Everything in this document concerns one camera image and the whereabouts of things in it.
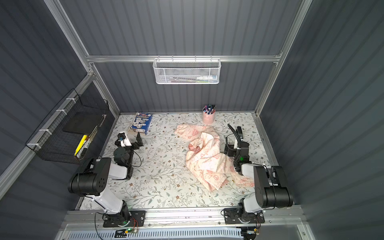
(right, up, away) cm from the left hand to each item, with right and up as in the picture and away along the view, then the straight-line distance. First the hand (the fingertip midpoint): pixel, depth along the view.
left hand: (132, 134), depth 88 cm
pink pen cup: (+47, +10, +21) cm, 53 cm away
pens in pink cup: (+48, +17, +18) cm, 54 cm away
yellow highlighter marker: (-18, -1, -14) cm, 23 cm away
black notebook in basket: (-22, +6, -9) cm, 25 cm away
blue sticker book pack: (-4, +7, +24) cm, 25 cm away
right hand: (+64, -7, +6) cm, 65 cm away
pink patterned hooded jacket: (+43, -14, -1) cm, 45 cm away
